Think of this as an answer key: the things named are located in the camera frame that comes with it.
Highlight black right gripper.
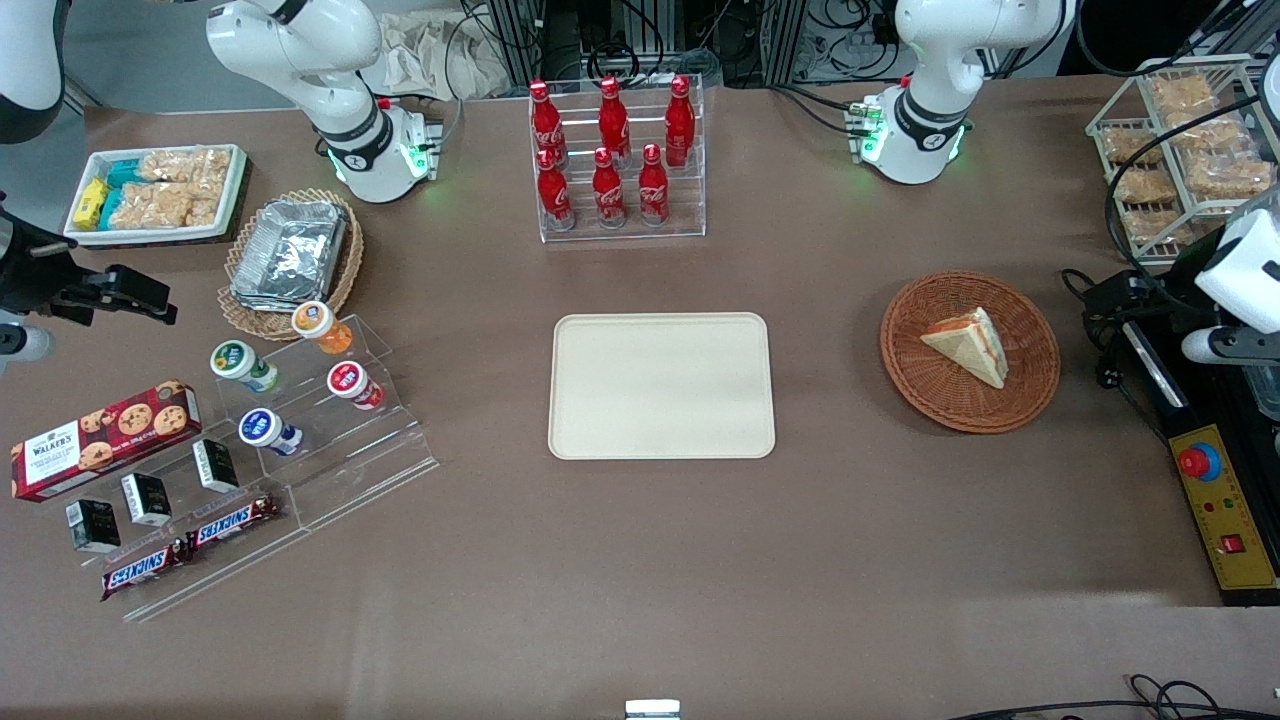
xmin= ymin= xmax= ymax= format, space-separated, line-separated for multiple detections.
xmin=0 ymin=195 xmax=178 ymax=326

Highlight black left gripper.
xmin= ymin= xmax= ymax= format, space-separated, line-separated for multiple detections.
xmin=1085 ymin=228 xmax=1233 ymax=346

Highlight triangular sandwich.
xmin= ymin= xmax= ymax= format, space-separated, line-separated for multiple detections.
xmin=920 ymin=306 xmax=1009 ymax=390

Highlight light oval wicker basket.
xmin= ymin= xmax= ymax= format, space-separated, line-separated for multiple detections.
xmin=217 ymin=188 xmax=365 ymax=343

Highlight white rectangular snack tray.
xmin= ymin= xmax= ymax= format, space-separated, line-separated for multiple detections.
xmin=63 ymin=144 xmax=249 ymax=248

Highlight brown round wicker basket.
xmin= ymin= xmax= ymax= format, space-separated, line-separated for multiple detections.
xmin=880 ymin=271 xmax=1062 ymax=435

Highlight beige plastic tray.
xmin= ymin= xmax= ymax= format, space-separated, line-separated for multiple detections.
xmin=548 ymin=312 xmax=777 ymax=461

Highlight clear bag of crackers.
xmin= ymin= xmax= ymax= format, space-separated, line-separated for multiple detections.
xmin=1125 ymin=205 xmax=1196 ymax=246
xmin=1150 ymin=75 xmax=1216 ymax=116
xmin=1185 ymin=155 xmax=1276 ymax=201
xmin=1165 ymin=110 xmax=1251 ymax=151
xmin=1110 ymin=165 xmax=1176 ymax=206
xmin=1100 ymin=125 xmax=1166 ymax=166

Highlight rice cracker bag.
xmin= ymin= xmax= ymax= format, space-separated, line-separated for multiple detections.
xmin=138 ymin=148 xmax=233 ymax=186
xmin=108 ymin=180 xmax=223 ymax=231

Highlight yellow snack packet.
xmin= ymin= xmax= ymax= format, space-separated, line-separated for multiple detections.
xmin=73 ymin=178 xmax=109 ymax=231

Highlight green lid yogurt cup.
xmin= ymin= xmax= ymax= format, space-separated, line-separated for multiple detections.
xmin=209 ymin=340 xmax=281 ymax=394

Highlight red Walkers cookie box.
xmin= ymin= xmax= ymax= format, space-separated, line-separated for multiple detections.
xmin=10 ymin=380 xmax=203 ymax=503

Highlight stack of foil trays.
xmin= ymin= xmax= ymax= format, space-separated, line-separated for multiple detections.
xmin=230 ymin=198 xmax=349 ymax=311

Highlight clear plastic container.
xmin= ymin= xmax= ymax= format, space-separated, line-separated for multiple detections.
xmin=1243 ymin=362 xmax=1280 ymax=421

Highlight orange lid yogurt cup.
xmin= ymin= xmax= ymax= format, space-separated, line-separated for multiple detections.
xmin=291 ymin=301 xmax=354 ymax=356

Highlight blue lid yogurt cup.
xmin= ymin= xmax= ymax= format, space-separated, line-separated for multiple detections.
xmin=237 ymin=408 xmax=304 ymax=457

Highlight small black box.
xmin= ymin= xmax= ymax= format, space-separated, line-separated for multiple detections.
xmin=120 ymin=472 xmax=173 ymax=528
xmin=192 ymin=438 xmax=241 ymax=494
xmin=66 ymin=498 xmax=122 ymax=554

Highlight red lid yogurt cup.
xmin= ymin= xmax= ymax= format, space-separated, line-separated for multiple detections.
xmin=326 ymin=361 xmax=386 ymax=411

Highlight black machine with yellow panel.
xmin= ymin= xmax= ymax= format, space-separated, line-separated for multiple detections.
xmin=1125 ymin=300 xmax=1280 ymax=607

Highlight Snickers chocolate bar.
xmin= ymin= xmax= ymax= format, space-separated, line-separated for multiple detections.
xmin=100 ymin=540 xmax=191 ymax=602
xmin=185 ymin=493 xmax=284 ymax=554

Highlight clear acrylic stepped stand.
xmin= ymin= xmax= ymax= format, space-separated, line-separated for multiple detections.
xmin=213 ymin=313 xmax=441 ymax=533
xmin=25 ymin=430 xmax=311 ymax=624

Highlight beige cloth bag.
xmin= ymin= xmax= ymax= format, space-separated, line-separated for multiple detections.
xmin=360 ymin=10 xmax=511 ymax=101

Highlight red cola bottle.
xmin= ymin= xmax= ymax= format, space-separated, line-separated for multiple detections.
xmin=664 ymin=75 xmax=696 ymax=169
xmin=528 ymin=80 xmax=566 ymax=166
xmin=536 ymin=148 xmax=576 ymax=233
xmin=597 ymin=76 xmax=632 ymax=166
xmin=592 ymin=147 xmax=627 ymax=229
xmin=638 ymin=143 xmax=670 ymax=227

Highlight clear acrylic bottle rack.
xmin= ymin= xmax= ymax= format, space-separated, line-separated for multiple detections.
xmin=528 ymin=72 xmax=708 ymax=244

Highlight black power cable with plug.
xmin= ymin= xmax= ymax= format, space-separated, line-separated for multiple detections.
xmin=1060 ymin=268 xmax=1171 ymax=441

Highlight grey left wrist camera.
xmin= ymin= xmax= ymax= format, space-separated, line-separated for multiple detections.
xmin=1180 ymin=325 xmax=1280 ymax=367

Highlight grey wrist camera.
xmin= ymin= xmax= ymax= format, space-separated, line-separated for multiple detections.
xmin=0 ymin=325 xmax=53 ymax=367
xmin=1180 ymin=325 xmax=1280 ymax=367

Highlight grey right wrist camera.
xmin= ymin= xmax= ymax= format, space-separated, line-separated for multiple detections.
xmin=0 ymin=325 xmax=53 ymax=367

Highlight white wire rack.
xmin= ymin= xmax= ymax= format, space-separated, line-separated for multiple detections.
xmin=1086 ymin=55 xmax=1280 ymax=266

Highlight black looped cables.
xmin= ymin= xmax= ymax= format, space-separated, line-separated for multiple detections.
xmin=945 ymin=675 xmax=1280 ymax=720

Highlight aluminium frame with cables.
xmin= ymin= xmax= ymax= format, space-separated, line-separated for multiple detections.
xmin=480 ymin=0 xmax=901 ymax=89

